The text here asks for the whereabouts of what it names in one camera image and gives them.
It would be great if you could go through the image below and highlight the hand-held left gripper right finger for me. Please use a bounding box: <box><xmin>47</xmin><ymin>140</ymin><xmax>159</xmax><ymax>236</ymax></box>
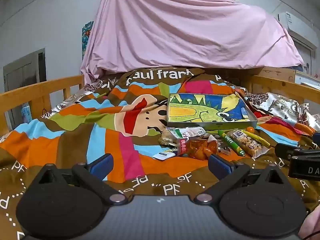
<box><xmin>194</xmin><ymin>154</ymin><xmax>290</xmax><ymax>205</ymax></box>

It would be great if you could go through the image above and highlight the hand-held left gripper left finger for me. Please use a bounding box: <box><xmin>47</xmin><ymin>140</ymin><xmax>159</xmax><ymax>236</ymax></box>
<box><xmin>32</xmin><ymin>153</ymin><xmax>129</xmax><ymax>205</ymax></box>

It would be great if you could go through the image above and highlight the orange snack packet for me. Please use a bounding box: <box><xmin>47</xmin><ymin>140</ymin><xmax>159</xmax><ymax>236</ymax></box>
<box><xmin>186</xmin><ymin>137</ymin><xmax>218</xmax><ymax>159</ymax></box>

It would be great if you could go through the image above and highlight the clear rice crisp packet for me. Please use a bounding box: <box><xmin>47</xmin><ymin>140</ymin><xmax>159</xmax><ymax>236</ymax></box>
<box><xmin>229</xmin><ymin>129</ymin><xmax>270</xmax><ymax>159</ymax></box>

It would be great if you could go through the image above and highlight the clear meat snack packet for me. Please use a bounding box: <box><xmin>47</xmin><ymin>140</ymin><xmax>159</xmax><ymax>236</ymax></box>
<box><xmin>176</xmin><ymin>137</ymin><xmax>191</xmax><ymax>156</ymax></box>

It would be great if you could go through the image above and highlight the blue white small packet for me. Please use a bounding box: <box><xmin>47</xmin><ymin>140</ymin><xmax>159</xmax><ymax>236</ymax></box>
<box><xmin>152</xmin><ymin>151</ymin><xmax>175</xmax><ymax>160</ymax></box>

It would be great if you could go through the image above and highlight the dinosaur print tin box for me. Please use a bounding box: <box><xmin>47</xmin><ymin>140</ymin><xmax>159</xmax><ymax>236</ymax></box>
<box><xmin>166</xmin><ymin>93</ymin><xmax>258</xmax><ymax>130</ymax></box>

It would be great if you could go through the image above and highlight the person's right forearm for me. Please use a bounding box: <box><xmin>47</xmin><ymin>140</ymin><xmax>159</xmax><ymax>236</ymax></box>
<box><xmin>299</xmin><ymin>206</ymin><xmax>320</xmax><ymax>240</ymax></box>

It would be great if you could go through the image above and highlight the dark crumpled wrapper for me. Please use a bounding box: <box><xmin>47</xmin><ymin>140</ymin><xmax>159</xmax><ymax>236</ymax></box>
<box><xmin>217</xmin><ymin>141</ymin><xmax>233</xmax><ymax>155</ymax></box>

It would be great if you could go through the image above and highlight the green stick packet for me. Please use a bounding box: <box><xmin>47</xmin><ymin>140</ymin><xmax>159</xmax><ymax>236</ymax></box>
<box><xmin>217</xmin><ymin>129</ymin><xmax>246</xmax><ymax>157</ymax></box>

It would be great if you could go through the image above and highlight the yellow stick packet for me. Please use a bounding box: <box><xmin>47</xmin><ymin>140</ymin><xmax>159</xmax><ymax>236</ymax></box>
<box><xmin>242</xmin><ymin>130</ymin><xmax>272</xmax><ymax>148</ymax></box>

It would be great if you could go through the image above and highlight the colourful printed blanket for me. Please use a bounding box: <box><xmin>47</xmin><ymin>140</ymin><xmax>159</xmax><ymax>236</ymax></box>
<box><xmin>0</xmin><ymin>66</ymin><xmax>320</xmax><ymax>240</ymax></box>

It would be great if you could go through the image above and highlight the green white snack packet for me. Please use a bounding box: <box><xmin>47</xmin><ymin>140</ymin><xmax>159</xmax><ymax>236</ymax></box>
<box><xmin>166</xmin><ymin>127</ymin><xmax>206</xmax><ymax>139</ymax></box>

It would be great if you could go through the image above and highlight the nut snack packet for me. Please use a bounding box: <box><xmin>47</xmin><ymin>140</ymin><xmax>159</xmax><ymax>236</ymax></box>
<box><xmin>159</xmin><ymin>130</ymin><xmax>182</xmax><ymax>147</ymax></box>

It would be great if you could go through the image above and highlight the white cabinet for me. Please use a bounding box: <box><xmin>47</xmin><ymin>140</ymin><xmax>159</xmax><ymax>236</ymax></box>
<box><xmin>294</xmin><ymin>70</ymin><xmax>320</xmax><ymax>90</ymax></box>

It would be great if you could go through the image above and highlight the white framed door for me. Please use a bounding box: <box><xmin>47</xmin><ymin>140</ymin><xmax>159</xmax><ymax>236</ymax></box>
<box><xmin>287</xmin><ymin>31</ymin><xmax>316</xmax><ymax>77</ymax></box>

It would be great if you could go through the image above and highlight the tissue pack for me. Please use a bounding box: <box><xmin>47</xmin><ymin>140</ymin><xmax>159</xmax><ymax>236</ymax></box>
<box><xmin>21</xmin><ymin>104</ymin><xmax>32</xmax><ymax>123</ymax></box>

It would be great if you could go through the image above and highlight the white air conditioner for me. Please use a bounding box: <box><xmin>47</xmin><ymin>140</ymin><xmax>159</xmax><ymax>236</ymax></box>
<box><xmin>277</xmin><ymin>11</ymin><xmax>320</xmax><ymax>34</ymax></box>

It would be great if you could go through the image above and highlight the grey door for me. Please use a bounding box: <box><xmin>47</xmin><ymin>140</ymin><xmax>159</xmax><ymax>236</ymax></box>
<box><xmin>2</xmin><ymin>47</ymin><xmax>47</xmax><ymax>93</ymax></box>

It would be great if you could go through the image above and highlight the teal flowered cloth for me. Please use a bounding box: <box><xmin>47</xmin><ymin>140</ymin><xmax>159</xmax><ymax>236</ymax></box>
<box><xmin>81</xmin><ymin>20</ymin><xmax>95</xmax><ymax>62</ymax></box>

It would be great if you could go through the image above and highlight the pink bedsheet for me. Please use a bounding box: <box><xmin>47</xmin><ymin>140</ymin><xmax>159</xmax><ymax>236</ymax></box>
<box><xmin>80</xmin><ymin>0</ymin><xmax>305</xmax><ymax>82</ymax></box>

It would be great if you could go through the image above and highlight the wooden bed frame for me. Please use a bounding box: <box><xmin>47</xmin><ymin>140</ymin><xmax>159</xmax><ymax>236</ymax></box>
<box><xmin>0</xmin><ymin>66</ymin><xmax>320</xmax><ymax>137</ymax></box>

